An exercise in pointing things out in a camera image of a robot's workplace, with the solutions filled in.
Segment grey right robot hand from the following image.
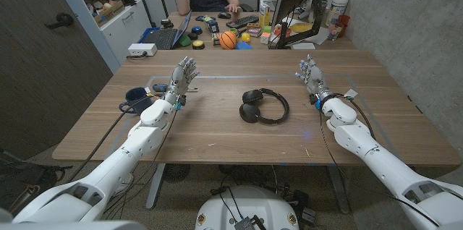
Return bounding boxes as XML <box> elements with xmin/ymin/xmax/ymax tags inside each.
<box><xmin>294</xmin><ymin>54</ymin><xmax>334</xmax><ymax>106</ymax></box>

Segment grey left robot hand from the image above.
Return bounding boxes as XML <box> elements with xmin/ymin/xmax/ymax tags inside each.
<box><xmin>163</xmin><ymin>56</ymin><xmax>200</xmax><ymax>110</ymax></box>

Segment blue black screwdriver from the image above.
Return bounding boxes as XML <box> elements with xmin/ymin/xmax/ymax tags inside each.
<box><xmin>152</xmin><ymin>83</ymin><xmax>199</xmax><ymax>93</ymax></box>

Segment red cup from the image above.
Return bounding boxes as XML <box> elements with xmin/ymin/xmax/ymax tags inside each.
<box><xmin>336</xmin><ymin>14</ymin><xmax>351</xmax><ymax>38</ymax></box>

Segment black headphones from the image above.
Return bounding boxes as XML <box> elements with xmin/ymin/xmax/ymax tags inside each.
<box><xmin>239</xmin><ymin>88</ymin><xmax>291</xmax><ymax>126</ymax></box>

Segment open laptop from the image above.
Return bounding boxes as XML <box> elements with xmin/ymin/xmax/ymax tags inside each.
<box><xmin>151</xmin><ymin>9</ymin><xmax>192</xmax><ymax>51</ymax></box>

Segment dark blue mug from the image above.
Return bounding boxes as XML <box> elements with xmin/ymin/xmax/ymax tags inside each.
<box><xmin>119</xmin><ymin>86</ymin><xmax>155</xmax><ymax>115</ymax></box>

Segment white power box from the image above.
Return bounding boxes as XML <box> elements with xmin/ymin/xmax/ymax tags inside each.
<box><xmin>127</xmin><ymin>43</ymin><xmax>158</xmax><ymax>57</ymax></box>

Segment yellow plate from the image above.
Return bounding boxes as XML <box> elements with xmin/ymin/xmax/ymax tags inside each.
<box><xmin>289</xmin><ymin>22</ymin><xmax>314</xmax><ymax>34</ymax></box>

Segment blue tray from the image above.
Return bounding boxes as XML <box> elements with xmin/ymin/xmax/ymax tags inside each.
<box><xmin>139</xmin><ymin>27</ymin><xmax>161</xmax><ymax>44</ymax></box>

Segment orange basketball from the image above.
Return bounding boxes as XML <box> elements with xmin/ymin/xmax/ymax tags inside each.
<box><xmin>218</xmin><ymin>30</ymin><xmax>238</xmax><ymax>51</ymax></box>

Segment white shelf cabinet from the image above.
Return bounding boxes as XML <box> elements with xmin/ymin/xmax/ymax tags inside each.
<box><xmin>46</xmin><ymin>0</ymin><xmax>153</xmax><ymax>74</ymax></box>

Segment white canister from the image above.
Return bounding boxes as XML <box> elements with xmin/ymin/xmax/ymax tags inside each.
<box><xmin>327</xmin><ymin>0</ymin><xmax>350</xmax><ymax>27</ymax></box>

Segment yellow carton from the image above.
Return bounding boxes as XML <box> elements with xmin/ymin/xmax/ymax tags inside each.
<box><xmin>258</xmin><ymin>1</ymin><xmax>271</xmax><ymax>29</ymax></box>

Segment black keyboard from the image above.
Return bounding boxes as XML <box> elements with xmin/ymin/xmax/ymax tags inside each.
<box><xmin>226</xmin><ymin>14</ymin><xmax>260</xmax><ymax>30</ymax></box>

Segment round black fan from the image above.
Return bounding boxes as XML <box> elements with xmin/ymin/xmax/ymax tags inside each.
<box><xmin>162</xmin><ymin>163</ymin><xmax>192</xmax><ymax>184</ymax></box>

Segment cardboard box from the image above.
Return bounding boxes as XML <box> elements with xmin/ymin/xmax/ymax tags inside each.
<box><xmin>93</xmin><ymin>0</ymin><xmax>126</xmax><ymax>27</ymax></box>

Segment grey table leg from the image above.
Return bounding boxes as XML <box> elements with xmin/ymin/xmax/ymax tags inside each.
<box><xmin>327</xmin><ymin>164</ymin><xmax>351</xmax><ymax>215</ymax></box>
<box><xmin>145</xmin><ymin>163</ymin><xmax>166</xmax><ymax>210</ymax></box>

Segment grey white sneaker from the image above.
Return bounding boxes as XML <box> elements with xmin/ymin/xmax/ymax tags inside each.
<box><xmin>114</xmin><ymin>174</ymin><xmax>135</xmax><ymax>195</ymax></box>

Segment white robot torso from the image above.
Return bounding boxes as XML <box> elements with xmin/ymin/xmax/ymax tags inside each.
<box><xmin>195</xmin><ymin>185</ymin><xmax>300</xmax><ymax>230</ymax></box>

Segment black bag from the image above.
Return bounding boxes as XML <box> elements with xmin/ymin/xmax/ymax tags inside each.
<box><xmin>0</xmin><ymin>150</ymin><xmax>73</xmax><ymax>216</ymax></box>

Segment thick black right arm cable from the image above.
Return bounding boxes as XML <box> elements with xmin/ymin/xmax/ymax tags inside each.
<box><xmin>325</xmin><ymin>93</ymin><xmax>377</xmax><ymax>140</ymax></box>

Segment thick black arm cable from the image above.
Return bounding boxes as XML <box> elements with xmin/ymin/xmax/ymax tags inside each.
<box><xmin>64</xmin><ymin>93</ymin><xmax>162</xmax><ymax>184</ymax></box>
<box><xmin>325</xmin><ymin>93</ymin><xmax>377</xmax><ymax>140</ymax></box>

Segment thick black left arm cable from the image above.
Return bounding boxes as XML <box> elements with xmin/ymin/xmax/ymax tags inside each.
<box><xmin>64</xmin><ymin>93</ymin><xmax>162</xmax><ymax>184</ymax></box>

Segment black door handle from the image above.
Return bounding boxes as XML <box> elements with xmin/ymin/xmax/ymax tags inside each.
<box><xmin>45</xmin><ymin>12</ymin><xmax>75</xmax><ymax>30</ymax></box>

